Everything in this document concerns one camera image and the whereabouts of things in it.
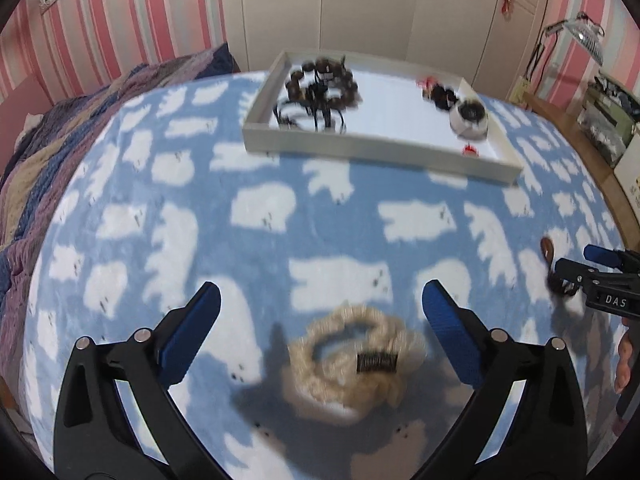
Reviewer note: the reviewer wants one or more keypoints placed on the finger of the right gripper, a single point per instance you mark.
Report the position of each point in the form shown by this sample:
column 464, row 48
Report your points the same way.
column 623, row 260

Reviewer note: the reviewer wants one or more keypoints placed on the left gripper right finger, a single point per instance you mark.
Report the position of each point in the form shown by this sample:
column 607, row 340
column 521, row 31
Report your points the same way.
column 490, row 362

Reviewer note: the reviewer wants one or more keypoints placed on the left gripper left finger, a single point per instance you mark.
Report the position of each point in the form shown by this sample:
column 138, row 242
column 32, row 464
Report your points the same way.
column 154, row 360

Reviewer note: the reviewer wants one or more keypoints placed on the white strap wristwatch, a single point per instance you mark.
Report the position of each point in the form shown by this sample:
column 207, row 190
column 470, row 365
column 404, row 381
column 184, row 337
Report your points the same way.
column 469, row 120

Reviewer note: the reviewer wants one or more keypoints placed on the pale green jade pendant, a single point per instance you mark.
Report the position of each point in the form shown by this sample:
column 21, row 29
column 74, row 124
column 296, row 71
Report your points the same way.
column 324, row 104

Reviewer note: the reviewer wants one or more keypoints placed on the person right hand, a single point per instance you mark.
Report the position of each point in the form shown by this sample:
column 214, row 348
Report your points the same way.
column 625, row 352

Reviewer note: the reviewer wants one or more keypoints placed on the brown oval pendant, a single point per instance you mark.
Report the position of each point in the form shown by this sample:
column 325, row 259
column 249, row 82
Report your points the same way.
column 556, row 285

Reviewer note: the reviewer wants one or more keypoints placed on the cream scrunchie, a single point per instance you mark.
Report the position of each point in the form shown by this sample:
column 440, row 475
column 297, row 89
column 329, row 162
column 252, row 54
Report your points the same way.
column 357, row 357

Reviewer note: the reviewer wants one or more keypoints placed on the clear storage box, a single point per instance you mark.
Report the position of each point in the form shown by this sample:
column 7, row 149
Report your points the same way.
column 607, row 120

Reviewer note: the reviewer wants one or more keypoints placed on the red knot agate charm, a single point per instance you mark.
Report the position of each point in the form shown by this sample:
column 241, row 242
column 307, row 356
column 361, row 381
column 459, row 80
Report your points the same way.
column 470, row 150

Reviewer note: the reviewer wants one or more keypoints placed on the striped purple quilt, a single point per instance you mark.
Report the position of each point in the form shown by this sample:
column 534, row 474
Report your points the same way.
column 37, row 174

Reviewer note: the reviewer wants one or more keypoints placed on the white desk fan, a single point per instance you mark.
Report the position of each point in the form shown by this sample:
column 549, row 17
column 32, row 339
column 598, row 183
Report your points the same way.
column 582, row 29

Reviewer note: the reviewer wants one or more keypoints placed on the white shallow tray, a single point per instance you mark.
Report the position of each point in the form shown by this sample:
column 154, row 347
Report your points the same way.
column 391, row 124

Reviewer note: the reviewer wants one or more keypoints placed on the white wardrobe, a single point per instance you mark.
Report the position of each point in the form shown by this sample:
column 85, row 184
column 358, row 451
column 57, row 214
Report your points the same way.
column 483, row 41

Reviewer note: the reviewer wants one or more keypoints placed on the beige wall socket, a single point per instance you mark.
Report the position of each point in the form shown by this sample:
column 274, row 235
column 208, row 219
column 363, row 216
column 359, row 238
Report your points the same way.
column 519, row 90

